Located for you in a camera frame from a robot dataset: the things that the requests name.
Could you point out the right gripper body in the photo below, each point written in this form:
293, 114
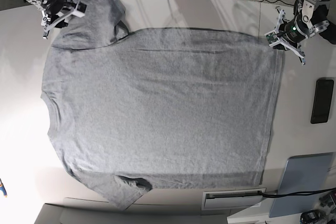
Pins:
53, 10

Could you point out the grey T-shirt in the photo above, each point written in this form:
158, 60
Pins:
165, 108

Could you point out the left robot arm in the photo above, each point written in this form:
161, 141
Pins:
310, 18

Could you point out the blue-grey tablet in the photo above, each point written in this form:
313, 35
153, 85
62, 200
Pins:
302, 173

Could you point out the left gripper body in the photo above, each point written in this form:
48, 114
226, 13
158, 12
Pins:
288, 35

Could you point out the blue orange tool handle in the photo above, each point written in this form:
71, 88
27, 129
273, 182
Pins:
2, 189

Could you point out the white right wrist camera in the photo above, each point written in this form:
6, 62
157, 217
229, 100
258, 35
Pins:
80, 9

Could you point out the black smartphone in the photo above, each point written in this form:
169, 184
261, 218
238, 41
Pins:
322, 101

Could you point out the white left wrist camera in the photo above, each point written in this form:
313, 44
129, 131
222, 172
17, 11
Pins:
271, 37

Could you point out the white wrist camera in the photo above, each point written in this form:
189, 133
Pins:
80, 9
271, 37

